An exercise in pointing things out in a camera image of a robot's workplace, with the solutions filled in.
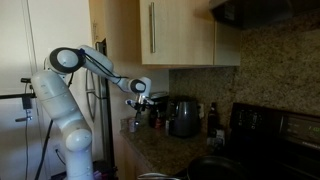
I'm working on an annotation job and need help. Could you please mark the dark range hood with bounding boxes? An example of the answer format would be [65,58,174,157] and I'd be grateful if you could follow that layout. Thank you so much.
[208,0,320,31]

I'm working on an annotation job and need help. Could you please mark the small white container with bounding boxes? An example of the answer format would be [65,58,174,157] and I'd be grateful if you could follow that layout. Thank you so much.
[206,128,226,148]

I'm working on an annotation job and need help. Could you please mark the black kitchen stove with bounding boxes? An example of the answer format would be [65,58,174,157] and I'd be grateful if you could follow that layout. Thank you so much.
[213,102,320,180]

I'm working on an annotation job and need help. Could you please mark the black coffee maker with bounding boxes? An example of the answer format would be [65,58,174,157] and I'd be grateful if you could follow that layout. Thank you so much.
[147,92,171,130]

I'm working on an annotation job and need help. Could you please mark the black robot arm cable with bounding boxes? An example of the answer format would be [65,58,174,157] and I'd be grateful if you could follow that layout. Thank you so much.
[77,48,130,88]

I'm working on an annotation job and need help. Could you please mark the stainless steel refrigerator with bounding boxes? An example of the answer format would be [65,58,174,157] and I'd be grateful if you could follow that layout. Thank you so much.
[84,38,117,168]

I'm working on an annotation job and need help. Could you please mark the outlet behind air fryer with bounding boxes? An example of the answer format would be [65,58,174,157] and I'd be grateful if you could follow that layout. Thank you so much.
[198,102,205,120]

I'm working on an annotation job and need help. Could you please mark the dark glass bottle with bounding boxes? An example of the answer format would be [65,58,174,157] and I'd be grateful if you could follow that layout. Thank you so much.
[207,101,221,138]

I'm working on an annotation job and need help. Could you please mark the black camera stand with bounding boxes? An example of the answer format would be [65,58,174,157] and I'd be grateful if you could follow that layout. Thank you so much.
[0,77,38,123]

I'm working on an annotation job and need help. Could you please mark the steel bar door handle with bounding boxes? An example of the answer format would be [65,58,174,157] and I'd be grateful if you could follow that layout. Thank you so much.
[148,1,157,54]

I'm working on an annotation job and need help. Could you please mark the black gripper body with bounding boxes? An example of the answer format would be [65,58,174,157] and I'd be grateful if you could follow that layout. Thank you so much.
[133,94,150,110]

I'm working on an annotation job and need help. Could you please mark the silver pot rim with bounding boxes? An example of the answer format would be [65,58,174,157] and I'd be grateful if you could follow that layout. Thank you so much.
[136,172,183,180]

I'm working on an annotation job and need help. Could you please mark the wooden base cabinet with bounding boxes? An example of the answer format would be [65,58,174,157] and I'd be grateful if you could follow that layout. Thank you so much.
[113,132,155,180]

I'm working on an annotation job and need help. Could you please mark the steel fridge door handle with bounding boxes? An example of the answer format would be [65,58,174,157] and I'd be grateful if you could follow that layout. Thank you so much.
[85,68,98,122]

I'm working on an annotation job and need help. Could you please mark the white wall outlet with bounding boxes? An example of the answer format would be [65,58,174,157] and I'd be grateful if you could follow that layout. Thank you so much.
[52,143,62,155]

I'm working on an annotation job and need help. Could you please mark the light wood wall cabinet box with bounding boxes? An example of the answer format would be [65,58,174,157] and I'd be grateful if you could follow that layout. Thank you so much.
[141,21,242,70]

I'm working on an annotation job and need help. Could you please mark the black hanging power cable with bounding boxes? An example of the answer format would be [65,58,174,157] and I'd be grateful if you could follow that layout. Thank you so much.
[34,119,55,180]

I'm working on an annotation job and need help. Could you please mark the black frying pan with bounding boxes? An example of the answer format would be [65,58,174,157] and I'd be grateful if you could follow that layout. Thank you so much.
[185,154,248,180]

